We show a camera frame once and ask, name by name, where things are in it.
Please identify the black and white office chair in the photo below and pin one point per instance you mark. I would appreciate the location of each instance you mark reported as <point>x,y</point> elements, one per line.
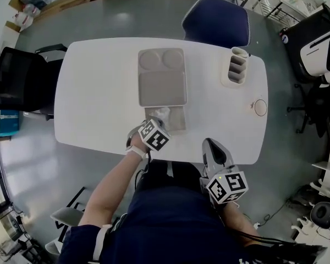
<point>316,54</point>

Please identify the clear water jugs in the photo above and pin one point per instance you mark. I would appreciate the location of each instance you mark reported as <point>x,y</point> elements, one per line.
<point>24,16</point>

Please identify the navy blue chair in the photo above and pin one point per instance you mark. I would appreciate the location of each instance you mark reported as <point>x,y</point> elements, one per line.
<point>217,21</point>

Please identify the white compartment desk organizer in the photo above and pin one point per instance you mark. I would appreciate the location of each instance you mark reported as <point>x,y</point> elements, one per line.
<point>235,70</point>

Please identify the black round device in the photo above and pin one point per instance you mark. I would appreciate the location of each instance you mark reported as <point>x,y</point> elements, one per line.
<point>322,214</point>

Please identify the person's right forearm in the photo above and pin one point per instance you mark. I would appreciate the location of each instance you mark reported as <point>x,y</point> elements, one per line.
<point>237,219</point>

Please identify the white basin table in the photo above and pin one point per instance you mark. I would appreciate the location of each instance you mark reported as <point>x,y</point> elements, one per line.
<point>294,1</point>

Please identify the person's left forearm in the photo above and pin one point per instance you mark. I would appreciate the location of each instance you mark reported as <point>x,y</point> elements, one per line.
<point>110,191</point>

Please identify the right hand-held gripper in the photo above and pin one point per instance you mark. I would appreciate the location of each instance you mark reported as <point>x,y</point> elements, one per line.
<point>217,169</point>

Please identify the white wristband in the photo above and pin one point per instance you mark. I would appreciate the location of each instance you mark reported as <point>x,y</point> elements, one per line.
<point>134,150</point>

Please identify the teal wrapped package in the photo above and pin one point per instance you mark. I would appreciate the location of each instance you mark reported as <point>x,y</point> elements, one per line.
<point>2,122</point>

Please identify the person's left hand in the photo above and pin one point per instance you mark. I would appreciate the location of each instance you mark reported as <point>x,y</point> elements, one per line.
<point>138,143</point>

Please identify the person's navy clothing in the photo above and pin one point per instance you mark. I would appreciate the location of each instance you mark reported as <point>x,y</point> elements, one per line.
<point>167,224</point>

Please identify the beige desktop drawer organizer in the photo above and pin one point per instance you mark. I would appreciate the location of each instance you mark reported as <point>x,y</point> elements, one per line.
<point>162,89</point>

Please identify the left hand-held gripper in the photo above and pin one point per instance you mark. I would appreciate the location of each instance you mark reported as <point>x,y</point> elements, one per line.
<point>154,136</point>

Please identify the black mesh office chair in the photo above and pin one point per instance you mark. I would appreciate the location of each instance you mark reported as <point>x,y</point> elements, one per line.
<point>19,81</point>

